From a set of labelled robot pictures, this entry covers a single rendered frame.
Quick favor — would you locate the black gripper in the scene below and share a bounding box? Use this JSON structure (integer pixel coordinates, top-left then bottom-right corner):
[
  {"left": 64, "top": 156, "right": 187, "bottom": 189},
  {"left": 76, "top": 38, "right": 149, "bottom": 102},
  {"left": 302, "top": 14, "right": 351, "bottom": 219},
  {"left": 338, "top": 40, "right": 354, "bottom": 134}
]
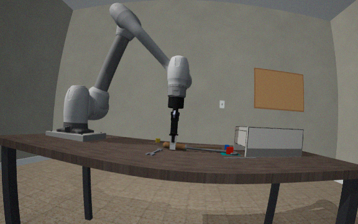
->
[{"left": 168, "top": 96, "right": 184, "bottom": 150}]

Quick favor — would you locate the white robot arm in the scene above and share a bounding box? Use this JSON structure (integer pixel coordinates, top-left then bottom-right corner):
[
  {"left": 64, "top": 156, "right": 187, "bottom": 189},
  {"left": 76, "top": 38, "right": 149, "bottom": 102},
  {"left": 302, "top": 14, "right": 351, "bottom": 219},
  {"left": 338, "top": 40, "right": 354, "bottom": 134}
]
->
[{"left": 57, "top": 3, "right": 191, "bottom": 134}]

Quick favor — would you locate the red block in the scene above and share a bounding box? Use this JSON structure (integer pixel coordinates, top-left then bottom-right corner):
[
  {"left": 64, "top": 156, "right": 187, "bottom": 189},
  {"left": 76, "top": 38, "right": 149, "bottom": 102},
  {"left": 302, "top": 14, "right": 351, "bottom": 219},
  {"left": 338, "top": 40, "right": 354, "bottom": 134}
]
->
[{"left": 226, "top": 147, "right": 234, "bottom": 154}]

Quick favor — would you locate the grey metal hook with wooden handle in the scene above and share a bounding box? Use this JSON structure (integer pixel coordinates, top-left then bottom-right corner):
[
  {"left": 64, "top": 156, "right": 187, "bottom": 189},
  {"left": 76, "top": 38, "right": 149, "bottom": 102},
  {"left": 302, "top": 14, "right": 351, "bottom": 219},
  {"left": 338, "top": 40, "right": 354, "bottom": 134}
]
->
[{"left": 163, "top": 142, "right": 238, "bottom": 156}]

